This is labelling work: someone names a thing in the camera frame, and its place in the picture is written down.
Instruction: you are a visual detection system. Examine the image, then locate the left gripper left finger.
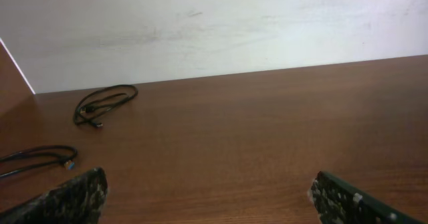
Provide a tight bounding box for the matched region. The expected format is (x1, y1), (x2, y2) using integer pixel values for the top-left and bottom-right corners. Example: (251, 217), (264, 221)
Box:
(1, 167), (108, 224)

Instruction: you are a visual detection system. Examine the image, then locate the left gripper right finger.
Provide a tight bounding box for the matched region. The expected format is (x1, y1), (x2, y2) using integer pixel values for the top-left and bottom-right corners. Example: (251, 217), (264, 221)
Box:
(308, 171), (423, 224)

